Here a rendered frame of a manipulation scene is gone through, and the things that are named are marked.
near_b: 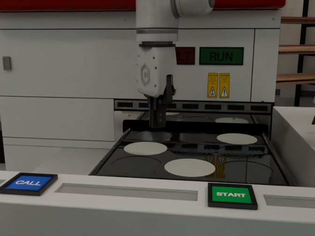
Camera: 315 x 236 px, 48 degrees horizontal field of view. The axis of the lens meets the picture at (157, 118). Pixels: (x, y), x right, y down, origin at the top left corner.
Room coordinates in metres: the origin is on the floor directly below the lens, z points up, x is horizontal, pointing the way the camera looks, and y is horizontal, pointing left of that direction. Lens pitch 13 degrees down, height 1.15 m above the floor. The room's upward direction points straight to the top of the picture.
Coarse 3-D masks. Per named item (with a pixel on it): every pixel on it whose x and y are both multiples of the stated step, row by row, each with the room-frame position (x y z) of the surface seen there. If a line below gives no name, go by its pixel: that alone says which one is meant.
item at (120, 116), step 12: (120, 120) 0.99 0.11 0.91; (168, 120) 0.97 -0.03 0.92; (180, 120) 0.97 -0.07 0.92; (192, 120) 0.96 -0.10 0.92; (204, 120) 0.96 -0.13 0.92; (216, 120) 0.95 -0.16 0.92; (228, 120) 0.95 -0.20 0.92; (240, 120) 0.94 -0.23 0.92; (252, 120) 0.94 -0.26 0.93; (264, 120) 0.94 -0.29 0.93; (120, 132) 0.99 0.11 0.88
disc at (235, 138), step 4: (220, 136) 0.87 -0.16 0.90; (224, 136) 0.87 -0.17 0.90; (228, 136) 0.87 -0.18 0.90; (232, 136) 0.87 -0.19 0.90; (236, 136) 0.87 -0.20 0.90; (240, 136) 0.87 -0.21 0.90; (244, 136) 0.87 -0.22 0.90; (248, 136) 0.87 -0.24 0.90; (252, 136) 0.87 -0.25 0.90; (220, 140) 0.83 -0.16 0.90; (224, 140) 0.83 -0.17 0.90; (228, 140) 0.83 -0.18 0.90; (232, 140) 0.83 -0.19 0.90; (236, 140) 0.83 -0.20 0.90; (240, 140) 0.83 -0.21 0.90; (244, 140) 0.83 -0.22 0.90; (248, 140) 0.83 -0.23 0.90; (252, 140) 0.83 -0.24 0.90; (256, 140) 0.83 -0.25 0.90
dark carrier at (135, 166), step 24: (120, 144) 0.80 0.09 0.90; (168, 144) 0.80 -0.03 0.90; (192, 144) 0.81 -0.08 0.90; (216, 144) 0.80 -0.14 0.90; (240, 144) 0.80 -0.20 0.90; (264, 144) 0.80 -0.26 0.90; (120, 168) 0.65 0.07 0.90; (144, 168) 0.65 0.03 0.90; (216, 168) 0.65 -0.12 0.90; (240, 168) 0.65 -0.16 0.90; (264, 168) 0.65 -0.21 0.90
